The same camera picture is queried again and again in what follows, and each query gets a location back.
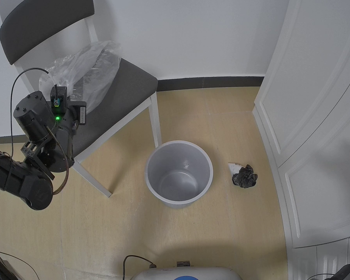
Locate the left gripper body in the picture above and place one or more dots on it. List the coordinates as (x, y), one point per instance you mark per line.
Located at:
(70, 121)

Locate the clear plastic bag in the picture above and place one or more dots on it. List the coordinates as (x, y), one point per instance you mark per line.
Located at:
(84, 66)

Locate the black plastic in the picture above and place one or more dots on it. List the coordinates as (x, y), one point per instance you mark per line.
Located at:
(245, 177)

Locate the white printed wrapper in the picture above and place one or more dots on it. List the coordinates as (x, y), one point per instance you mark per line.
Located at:
(233, 168)

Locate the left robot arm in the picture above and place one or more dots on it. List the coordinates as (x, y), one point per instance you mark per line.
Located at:
(32, 115)

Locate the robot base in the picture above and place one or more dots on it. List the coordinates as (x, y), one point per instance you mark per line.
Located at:
(192, 273)

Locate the white trash bin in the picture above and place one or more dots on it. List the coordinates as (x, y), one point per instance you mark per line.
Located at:
(178, 159)

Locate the grey and white chair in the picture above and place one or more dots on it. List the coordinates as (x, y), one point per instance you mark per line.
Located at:
(125, 83)

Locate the white panelled door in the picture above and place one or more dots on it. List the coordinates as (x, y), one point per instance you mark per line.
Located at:
(309, 68)

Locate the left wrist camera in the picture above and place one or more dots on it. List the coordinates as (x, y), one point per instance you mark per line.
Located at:
(59, 93)

